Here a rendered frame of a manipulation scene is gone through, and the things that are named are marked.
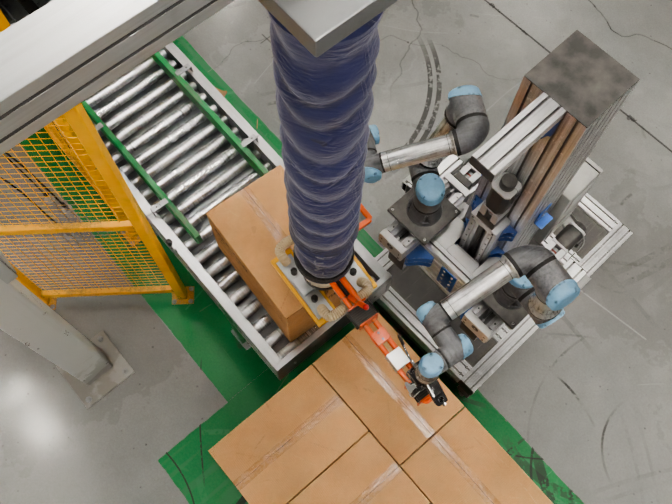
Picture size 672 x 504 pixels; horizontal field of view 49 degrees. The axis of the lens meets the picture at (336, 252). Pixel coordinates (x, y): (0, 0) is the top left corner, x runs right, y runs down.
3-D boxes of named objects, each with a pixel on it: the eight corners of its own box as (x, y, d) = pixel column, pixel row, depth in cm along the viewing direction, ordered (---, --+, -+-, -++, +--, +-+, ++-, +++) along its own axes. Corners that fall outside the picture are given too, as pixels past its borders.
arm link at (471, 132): (496, 153, 266) (365, 188, 275) (489, 127, 270) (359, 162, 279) (495, 139, 256) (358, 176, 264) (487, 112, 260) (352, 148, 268)
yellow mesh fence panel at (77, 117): (33, 310, 406) (-241, 97, 210) (35, 293, 410) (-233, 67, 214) (193, 303, 409) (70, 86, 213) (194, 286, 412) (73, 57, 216)
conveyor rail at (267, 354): (14, 63, 416) (0, 42, 398) (22, 58, 417) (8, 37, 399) (275, 375, 354) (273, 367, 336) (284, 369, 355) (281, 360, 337)
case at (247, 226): (218, 246, 362) (205, 212, 325) (285, 201, 371) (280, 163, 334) (290, 343, 345) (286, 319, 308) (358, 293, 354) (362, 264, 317)
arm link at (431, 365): (450, 366, 238) (429, 380, 237) (445, 373, 249) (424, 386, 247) (436, 345, 241) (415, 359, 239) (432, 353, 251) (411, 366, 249)
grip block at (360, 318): (345, 314, 284) (345, 310, 279) (365, 300, 287) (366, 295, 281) (358, 332, 282) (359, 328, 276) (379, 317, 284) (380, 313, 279)
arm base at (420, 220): (424, 187, 320) (426, 177, 311) (449, 211, 316) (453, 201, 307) (399, 209, 316) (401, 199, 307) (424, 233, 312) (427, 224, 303)
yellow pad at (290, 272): (270, 262, 302) (269, 258, 297) (290, 249, 304) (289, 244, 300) (319, 328, 293) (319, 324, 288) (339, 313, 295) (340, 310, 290)
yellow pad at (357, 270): (308, 237, 306) (307, 232, 302) (327, 223, 309) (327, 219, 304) (357, 301, 297) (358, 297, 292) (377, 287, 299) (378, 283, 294)
